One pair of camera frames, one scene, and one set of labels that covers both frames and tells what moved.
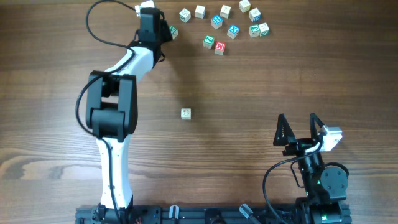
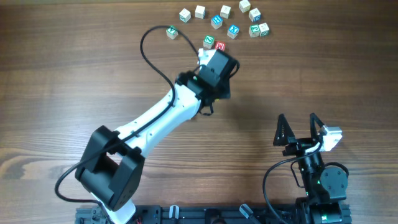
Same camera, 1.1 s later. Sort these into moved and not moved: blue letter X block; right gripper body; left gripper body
Moved: left gripper body
Not moved: right gripper body; blue letter X block
